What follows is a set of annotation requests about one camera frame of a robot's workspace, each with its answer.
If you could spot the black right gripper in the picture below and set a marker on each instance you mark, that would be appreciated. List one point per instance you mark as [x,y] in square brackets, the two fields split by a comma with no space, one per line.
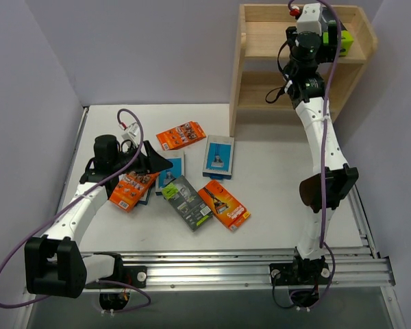
[331,48]

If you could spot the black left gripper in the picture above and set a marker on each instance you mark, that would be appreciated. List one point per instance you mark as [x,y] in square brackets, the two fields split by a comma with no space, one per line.
[146,158]

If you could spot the black green gillettelabs box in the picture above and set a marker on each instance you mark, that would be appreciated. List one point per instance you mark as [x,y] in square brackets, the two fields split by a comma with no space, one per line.
[183,197]
[346,37]

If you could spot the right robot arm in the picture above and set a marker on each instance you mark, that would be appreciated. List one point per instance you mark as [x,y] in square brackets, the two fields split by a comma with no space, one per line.
[332,177]

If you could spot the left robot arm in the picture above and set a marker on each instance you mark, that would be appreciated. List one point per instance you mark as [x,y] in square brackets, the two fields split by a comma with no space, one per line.
[54,265]

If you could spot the wooden shelf unit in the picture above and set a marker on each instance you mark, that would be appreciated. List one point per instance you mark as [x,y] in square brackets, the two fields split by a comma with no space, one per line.
[259,36]

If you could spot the Harry's razor box middle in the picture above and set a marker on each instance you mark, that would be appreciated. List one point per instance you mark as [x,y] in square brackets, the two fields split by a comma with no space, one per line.
[176,157]

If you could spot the harry's razor box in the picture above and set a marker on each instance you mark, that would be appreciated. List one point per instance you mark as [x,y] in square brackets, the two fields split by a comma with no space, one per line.
[219,154]
[144,200]
[176,157]

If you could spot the orange styler box left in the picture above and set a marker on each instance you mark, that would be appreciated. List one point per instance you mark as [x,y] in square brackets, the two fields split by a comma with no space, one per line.
[132,187]

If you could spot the orange styler box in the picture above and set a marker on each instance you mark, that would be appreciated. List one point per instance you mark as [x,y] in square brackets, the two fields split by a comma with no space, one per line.
[132,187]
[181,136]

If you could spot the Harry's razor box left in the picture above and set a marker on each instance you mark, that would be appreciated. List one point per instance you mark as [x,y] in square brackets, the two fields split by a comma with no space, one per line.
[144,200]

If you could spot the orange styler box back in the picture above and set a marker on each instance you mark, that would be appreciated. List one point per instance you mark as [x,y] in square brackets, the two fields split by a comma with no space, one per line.
[181,136]

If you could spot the Harry's razor box right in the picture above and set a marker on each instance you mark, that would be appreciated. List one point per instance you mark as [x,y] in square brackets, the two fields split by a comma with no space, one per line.
[219,154]

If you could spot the orange Gillette Fusion5 box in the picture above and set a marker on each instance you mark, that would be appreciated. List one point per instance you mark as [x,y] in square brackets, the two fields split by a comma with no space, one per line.
[225,207]

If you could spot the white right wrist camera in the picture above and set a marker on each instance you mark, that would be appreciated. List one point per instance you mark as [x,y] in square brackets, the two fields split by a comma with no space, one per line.
[308,17]

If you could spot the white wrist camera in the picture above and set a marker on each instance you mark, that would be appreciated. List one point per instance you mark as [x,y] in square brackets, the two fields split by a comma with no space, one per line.
[132,134]
[308,17]

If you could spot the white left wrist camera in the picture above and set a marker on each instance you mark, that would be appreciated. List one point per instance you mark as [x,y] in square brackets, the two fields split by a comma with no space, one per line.
[132,134]

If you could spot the aluminium rail base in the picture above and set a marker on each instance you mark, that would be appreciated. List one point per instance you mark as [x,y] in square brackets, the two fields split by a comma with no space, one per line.
[249,269]

